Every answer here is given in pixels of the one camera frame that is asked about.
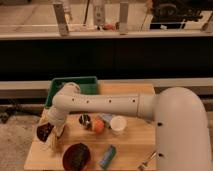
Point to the white round cup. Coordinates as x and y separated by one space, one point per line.
118 124

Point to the green plastic tray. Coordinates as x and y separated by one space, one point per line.
88 85

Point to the light blue tool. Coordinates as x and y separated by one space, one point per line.
106 118

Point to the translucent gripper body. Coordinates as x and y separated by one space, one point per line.
57 130

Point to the wooden table board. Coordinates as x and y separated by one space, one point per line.
132 146

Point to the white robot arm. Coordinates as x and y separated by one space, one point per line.
181 124

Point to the red bowl with dark contents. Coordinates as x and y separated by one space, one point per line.
76 158

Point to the dark purple bowl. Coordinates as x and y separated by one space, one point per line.
43 131

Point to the pale yellow banana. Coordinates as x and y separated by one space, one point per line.
52 142

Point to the small dark shiny ball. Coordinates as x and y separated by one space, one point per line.
85 121

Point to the orange fruit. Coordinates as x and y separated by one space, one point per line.
98 125

